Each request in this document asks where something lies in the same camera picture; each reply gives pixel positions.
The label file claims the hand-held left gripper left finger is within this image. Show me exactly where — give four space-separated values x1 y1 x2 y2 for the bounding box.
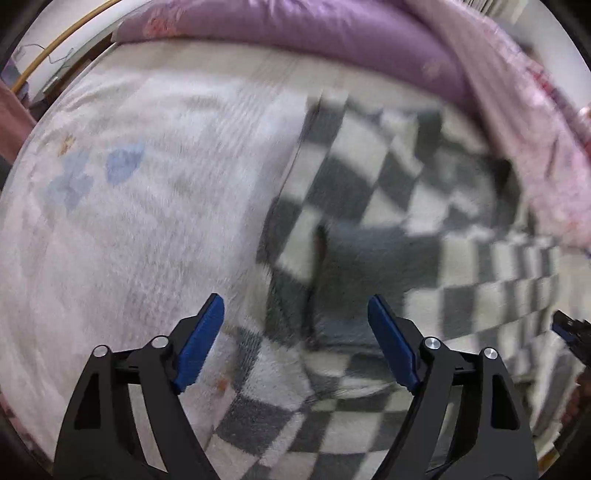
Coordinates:
53 293 225 480

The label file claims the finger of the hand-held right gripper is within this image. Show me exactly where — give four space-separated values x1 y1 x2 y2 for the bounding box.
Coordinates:
551 310 591 356

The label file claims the wooden ballet bar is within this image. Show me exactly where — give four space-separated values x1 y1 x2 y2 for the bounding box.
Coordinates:
14 0 122 93

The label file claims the purple floral quilt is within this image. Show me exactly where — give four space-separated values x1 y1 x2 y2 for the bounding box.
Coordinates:
113 0 591 252

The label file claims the grey white checkered garment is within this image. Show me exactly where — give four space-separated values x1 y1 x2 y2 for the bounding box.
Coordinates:
203 90 578 480

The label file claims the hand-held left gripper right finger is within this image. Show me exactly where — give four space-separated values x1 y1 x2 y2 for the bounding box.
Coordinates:
368 294 540 480

